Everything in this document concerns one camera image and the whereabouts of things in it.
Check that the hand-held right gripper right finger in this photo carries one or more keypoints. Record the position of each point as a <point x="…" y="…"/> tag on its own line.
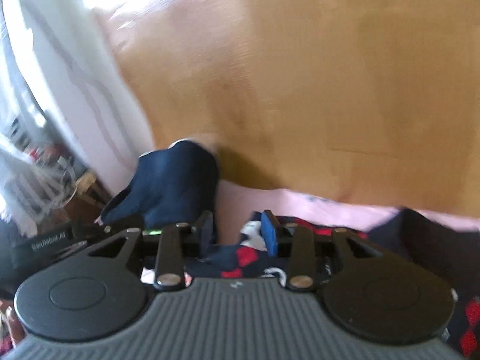
<point x="270" y="236"/>

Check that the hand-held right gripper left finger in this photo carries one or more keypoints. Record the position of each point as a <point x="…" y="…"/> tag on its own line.
<point x="205" y="230"/>

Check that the navy red patterned garment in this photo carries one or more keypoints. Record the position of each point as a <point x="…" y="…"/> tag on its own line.
<point x="243" y="260"/>

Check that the person's left hand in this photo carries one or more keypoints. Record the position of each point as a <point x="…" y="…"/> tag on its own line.
<point x="172" y="187"/>

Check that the white curtain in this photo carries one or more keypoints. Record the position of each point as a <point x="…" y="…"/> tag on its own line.
<point x="56" y="45"/>

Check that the light wooden frame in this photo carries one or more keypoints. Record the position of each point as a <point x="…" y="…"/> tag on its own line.
<point x="88" y="187"/>

